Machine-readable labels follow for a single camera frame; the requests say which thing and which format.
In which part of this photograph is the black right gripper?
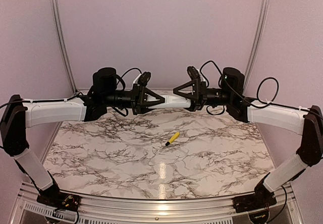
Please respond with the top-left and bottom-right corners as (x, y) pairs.
(172, 78), (233, 112)

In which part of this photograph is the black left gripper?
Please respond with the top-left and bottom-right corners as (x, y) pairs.
(103, 83), (165, 115)

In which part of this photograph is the white remote control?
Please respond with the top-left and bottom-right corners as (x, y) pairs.
(148, 94), (191, 109)

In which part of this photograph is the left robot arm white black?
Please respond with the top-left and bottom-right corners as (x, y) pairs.
(1, 67), (166, 211)

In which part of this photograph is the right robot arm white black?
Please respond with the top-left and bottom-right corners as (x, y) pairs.
(170, 66), (322, 213)

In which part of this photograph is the yellow screwdriver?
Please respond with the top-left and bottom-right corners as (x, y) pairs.
(165, 132), (180, 146)

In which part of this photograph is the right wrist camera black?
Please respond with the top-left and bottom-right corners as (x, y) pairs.
(187, 66), (200, 80)

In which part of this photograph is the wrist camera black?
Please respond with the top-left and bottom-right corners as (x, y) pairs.
(187, 66), (200, 80)
(138, 72), (151, 87)

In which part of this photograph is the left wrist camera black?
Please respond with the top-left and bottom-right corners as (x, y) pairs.
(138, 72), (151, 87)

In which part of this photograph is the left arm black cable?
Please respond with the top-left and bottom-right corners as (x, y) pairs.
(118, 67), (143, 88)

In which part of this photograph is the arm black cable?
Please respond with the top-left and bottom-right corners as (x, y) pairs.
(256, 76), (280, 103)
(118, 67), (143, 88)

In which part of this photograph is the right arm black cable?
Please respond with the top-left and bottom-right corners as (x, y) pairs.
(256, 76), (280, 103)

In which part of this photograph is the right aluminium frame post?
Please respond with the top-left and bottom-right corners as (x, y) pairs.
(243, 0), (273, 75)

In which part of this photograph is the aluminium frame post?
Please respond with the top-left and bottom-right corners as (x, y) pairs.
(50, 0), (77, 93)
(243, 0), (273, 75)

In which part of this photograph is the left aluminium frame post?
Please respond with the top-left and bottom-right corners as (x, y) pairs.
(50, 0), (77, 93)

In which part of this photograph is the front aluminium rail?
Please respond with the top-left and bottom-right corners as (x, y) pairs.
(9, 183), (304, 223)

